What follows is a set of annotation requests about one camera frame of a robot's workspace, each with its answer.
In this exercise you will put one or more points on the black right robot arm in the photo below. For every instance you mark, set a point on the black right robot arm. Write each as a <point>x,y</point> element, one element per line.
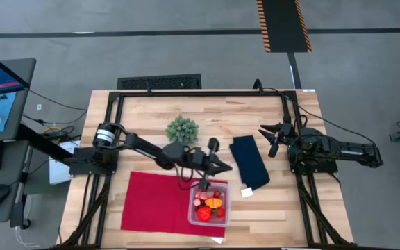
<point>335,149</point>

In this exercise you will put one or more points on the black diagonal desk strut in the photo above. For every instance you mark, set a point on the black diagonal desk strut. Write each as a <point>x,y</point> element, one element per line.
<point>43,144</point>

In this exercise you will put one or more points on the large red strawberry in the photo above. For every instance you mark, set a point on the large red strawberry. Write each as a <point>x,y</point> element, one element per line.
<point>220,212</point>

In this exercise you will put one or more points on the white paper card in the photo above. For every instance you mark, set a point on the white paper card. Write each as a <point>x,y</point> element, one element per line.
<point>247,192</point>

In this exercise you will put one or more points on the red cloth mat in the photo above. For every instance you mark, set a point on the red cloth mat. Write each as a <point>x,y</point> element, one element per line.
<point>151,208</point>

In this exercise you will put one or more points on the navy blue folded cloth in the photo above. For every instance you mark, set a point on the navy blue folded cloth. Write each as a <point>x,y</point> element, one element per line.
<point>250,163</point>

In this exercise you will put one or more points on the orange yellow fruit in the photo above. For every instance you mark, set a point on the orange yellow fruit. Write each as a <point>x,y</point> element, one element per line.
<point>214,202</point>

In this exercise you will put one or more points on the clear plastic tupperware container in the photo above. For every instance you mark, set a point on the clear plastic tupperware container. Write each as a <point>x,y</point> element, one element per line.
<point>226,222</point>

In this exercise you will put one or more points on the black aluminium table frame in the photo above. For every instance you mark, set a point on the black aluminium table frame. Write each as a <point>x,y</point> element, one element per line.
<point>203,93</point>

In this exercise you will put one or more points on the grey operator desk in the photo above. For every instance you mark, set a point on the grey operator desk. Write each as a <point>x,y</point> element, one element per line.
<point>16,156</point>

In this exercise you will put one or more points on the white floor outlet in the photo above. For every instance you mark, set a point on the white floor outlet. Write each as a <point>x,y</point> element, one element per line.
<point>39,107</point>

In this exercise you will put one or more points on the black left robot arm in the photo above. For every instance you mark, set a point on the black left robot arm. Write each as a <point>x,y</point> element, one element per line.
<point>144,147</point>

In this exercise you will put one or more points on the white box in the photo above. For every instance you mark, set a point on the white box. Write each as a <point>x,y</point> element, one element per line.
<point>58,173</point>

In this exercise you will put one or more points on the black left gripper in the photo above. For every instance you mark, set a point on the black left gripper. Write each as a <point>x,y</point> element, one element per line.
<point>200,159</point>

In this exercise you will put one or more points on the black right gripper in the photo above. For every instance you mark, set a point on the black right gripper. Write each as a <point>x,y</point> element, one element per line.
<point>287,133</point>

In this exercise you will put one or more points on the black orange striped floor cover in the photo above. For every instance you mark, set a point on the black orange striped floor cover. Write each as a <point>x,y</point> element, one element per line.
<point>283,26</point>

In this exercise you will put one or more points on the green succulent plant in pot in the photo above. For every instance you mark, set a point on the green succulent plant in pot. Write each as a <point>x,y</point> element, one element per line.
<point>182,130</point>

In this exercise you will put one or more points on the white paper scrap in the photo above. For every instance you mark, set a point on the white paper scrap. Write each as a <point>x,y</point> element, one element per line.
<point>216,240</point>

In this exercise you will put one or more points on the black floor grate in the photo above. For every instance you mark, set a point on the black floor grate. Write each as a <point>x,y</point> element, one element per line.
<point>159,81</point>

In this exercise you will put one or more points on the red ball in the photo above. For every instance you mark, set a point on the red ball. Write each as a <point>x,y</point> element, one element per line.
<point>197,194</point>

